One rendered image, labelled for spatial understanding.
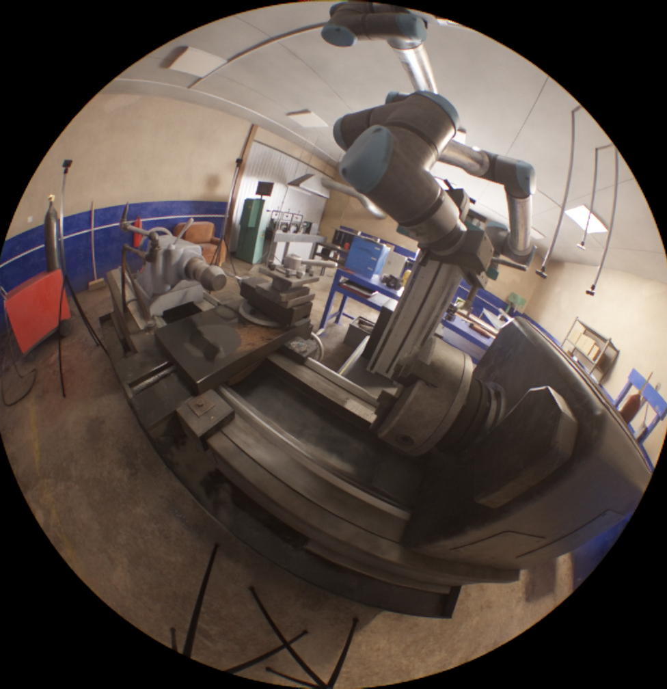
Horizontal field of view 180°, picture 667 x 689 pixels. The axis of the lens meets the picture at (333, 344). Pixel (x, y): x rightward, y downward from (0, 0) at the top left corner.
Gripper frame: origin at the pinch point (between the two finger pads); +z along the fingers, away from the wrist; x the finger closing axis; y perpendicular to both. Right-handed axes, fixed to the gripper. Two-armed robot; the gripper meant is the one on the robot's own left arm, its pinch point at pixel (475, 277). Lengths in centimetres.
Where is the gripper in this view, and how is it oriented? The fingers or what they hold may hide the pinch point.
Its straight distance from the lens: 48.4
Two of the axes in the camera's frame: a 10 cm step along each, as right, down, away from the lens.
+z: 8.0, 2.9, 5.3
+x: 4.0, 4.1, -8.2
